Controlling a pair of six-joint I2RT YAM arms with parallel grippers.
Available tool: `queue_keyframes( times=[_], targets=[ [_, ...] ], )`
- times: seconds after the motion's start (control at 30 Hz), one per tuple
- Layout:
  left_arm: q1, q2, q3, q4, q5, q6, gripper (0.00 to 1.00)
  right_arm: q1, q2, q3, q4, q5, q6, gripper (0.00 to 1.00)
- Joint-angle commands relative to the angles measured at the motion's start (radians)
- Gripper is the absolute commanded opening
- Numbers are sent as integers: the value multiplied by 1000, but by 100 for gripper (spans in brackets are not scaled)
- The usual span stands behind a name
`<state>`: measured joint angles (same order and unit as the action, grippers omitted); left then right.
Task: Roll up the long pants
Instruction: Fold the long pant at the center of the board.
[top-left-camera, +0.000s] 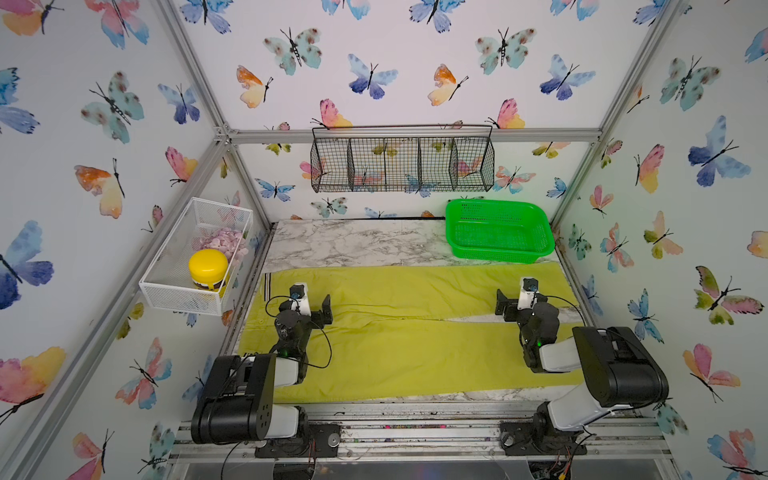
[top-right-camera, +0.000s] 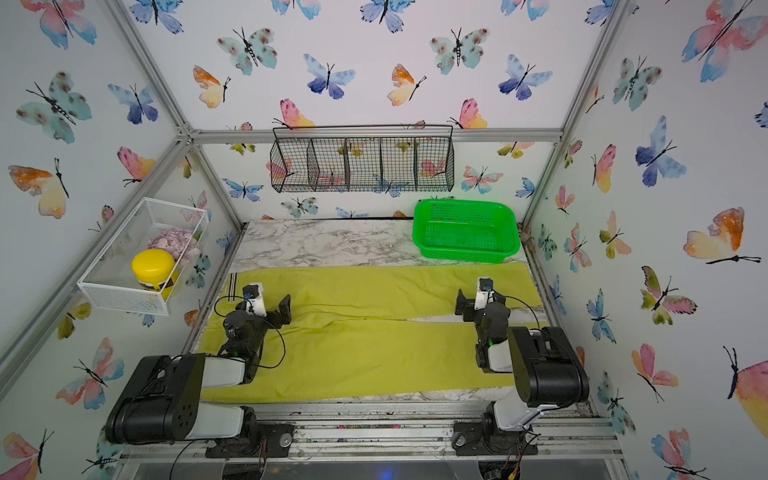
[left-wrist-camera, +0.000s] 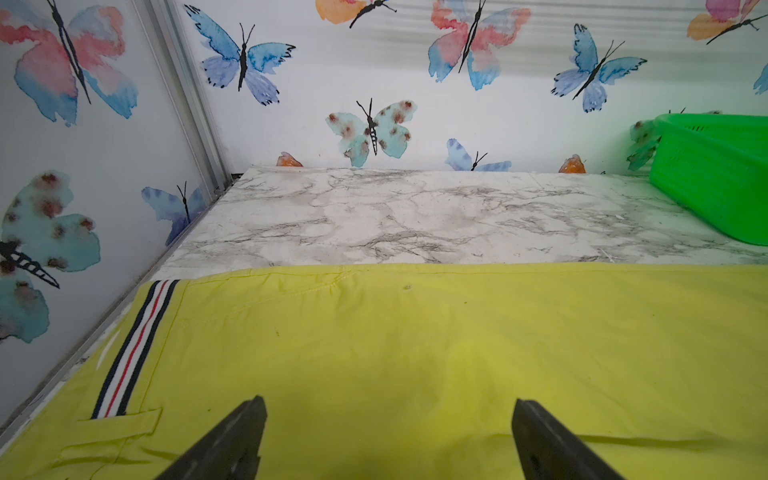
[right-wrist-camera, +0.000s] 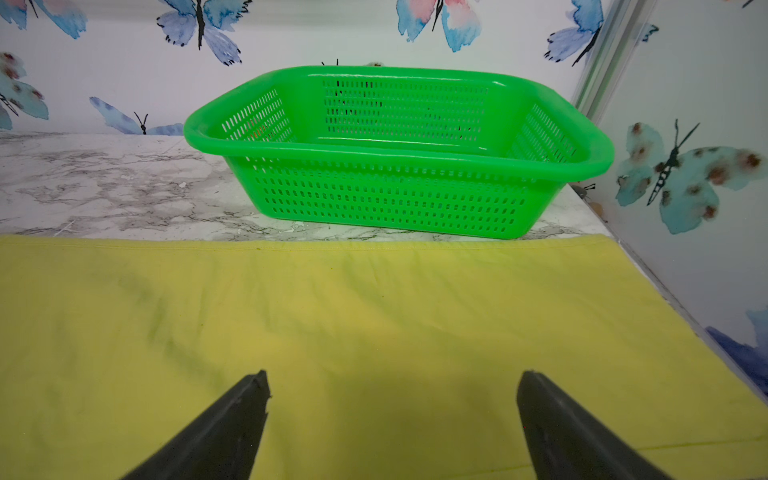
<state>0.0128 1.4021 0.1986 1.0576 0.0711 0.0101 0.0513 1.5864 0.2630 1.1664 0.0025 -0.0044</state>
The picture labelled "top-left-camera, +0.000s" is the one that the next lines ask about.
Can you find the lime green long pants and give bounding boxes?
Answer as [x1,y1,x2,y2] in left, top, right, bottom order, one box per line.
[239,262,583,403]

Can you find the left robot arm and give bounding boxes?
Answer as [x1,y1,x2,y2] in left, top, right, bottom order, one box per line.
[190,285,333,445]

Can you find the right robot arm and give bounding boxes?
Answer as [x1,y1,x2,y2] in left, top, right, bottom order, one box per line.
[495,289,669,434]

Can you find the green plastic basket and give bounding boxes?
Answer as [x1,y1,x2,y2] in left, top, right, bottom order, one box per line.
[445,199,555,264]

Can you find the yellow lidded jar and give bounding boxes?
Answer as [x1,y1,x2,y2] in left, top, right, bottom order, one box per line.
[188,249,229,291]

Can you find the pink item in basket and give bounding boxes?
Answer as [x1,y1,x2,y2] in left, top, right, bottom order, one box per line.
[192,228,249,262]

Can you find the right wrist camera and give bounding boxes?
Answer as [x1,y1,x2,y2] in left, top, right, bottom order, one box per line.
[517,277,539,310]

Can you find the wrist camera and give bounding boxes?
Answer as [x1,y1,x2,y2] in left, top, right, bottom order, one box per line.
[289,283,311,316]
[517,277,539,310]

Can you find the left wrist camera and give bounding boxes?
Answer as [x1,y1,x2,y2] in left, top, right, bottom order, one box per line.
[289,283,311,316]

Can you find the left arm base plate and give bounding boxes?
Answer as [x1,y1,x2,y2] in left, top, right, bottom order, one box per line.
[254,423,341,459]

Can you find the white mesh wall basket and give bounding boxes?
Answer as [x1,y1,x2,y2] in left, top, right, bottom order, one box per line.
[139,198,253,315]

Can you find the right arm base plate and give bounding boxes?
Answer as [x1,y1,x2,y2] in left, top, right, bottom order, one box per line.
[499,420,587,456]

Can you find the aluminium front rail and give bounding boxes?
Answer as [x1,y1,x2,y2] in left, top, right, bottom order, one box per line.
[170,401,673,463]

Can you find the black wire wall basket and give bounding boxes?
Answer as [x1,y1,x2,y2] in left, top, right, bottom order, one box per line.
[303,124,496,198]

